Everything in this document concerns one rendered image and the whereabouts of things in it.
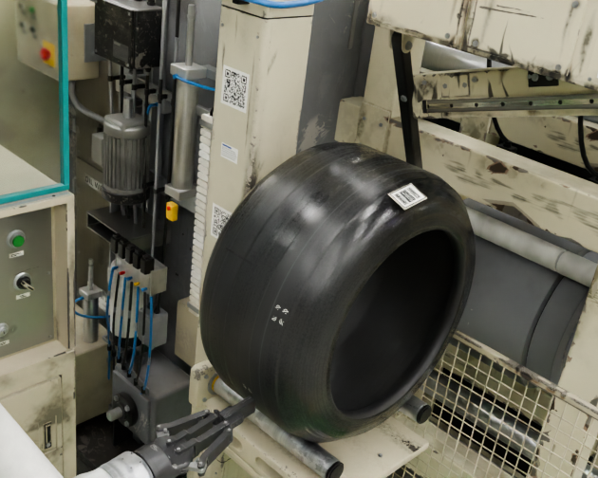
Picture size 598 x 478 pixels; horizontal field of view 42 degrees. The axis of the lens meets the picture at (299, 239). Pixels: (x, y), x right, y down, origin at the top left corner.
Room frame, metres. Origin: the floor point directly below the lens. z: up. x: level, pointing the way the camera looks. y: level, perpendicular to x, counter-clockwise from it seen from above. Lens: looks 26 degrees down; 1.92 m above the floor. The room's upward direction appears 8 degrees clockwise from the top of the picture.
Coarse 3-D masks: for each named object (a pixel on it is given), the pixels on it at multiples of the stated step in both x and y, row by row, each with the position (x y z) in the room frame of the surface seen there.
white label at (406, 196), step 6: (408, 186) 1.24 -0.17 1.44; (414, 186) 1.25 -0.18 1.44; (396, 192) 1.22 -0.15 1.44; (402, 192) 1.22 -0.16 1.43; (408, 192) 1.23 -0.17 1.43; (414, 192) 1.23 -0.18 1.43; (396, 198) 1.20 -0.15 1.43; (402, 198) 1.21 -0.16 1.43; (408, 198) 1.21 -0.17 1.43; (414, 198) 1.22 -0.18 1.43; (420, 198) 1.22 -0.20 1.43; (426, 198) 1.23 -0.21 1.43; (402, 204) 1.19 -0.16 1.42; (408, 204) 1.20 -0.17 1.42; (414, 204) 1.20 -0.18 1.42
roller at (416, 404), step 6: (414, 396) 1.35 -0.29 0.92; (408, 402) 1.34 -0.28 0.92; (414, 402) 1.34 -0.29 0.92; (420, 402) 1.34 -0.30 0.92; (402, 408) 1.34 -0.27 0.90; (408, 408) 1.33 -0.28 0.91; (414, 408) 1.32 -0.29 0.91; (420, 408) 1.32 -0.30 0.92; (426, 408) 1.32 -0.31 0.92; (408, 414) 1.33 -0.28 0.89; (414, 414) 1.32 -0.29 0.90; (420, 414) 1.31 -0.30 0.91; (426, 414) 1.33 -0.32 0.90; (414, 420) 1.32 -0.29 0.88; (420, 420) 1.31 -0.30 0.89
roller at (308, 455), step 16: (224, 384) 1.31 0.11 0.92; (240, 400) 1.27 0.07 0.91; (256, 416) 1.24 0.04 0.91; (272, 432) 1.20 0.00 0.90; (288, 432) 1.19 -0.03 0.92; (288, 448) 1.17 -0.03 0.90; (304, 448) 1.15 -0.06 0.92; (320, 448) 1.15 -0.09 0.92; (320, 464) 1.12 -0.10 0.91; (336, 464) 1.12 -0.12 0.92
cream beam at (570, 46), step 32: (384, 0) 1.56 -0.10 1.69; (416, 0) 1.51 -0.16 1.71; (448, 0) 1.46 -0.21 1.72; (480, 0) 1.42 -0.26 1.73; (512, 0) 1.38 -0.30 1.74; (544, 0) 1.34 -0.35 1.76; (576, 0) 1.30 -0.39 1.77; (416, 32) 1.50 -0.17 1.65; (448, 32) 1.45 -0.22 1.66; (480, 32) 1.41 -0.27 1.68; (512, 32) 1.37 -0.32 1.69; (544, 32) 1.33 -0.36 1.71; (576, 32) 1.29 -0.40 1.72; (512, 64) 1.36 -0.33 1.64; (544, 64) 1.32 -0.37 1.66; (576, 64) 1.29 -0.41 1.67
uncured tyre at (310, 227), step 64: (256, 192) 1.26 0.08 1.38; (320, 192) 1.22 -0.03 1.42; (384, 192) 1.21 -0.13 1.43; (448, 192) 1.33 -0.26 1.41; (256, 256) 1.15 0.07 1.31; (320, 256) 1.11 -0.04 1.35; (384, 256) 1.16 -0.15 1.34; (448, 256) 1.48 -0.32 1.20; (256, 320) 1.10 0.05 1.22; (320, 320) 1.07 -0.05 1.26; (384, 320) 1.50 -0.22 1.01; (448, 320) 1.37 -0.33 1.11; (256, 384) 1.09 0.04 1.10; (320, 384) 1.08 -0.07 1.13; (384, 384) 1.37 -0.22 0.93
